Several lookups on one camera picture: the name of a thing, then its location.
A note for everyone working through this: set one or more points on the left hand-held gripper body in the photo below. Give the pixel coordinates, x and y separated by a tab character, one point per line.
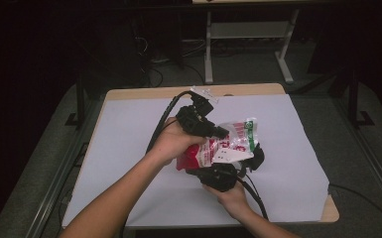
193	120

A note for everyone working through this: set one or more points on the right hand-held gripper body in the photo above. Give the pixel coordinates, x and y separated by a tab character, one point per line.
221	177

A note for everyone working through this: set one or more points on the pink plastic bag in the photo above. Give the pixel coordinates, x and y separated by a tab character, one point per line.
238	135

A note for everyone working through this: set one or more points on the person's right hand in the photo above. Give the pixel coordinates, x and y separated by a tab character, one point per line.
233	201

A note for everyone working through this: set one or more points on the person's left hand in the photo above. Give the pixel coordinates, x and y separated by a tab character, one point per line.
172	140

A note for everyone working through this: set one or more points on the wooden table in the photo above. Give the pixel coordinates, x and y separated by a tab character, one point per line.
145	93

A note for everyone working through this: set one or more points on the white paper sheet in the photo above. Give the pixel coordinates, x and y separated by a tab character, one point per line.
129	119

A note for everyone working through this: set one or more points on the black metal stand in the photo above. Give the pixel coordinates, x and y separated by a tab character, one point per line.
80	99
354	99

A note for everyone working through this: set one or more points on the white metal desk frame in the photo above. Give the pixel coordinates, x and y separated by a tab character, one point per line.
208	49

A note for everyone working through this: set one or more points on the aluminium rail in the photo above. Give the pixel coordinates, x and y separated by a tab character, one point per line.
377	172
51	195

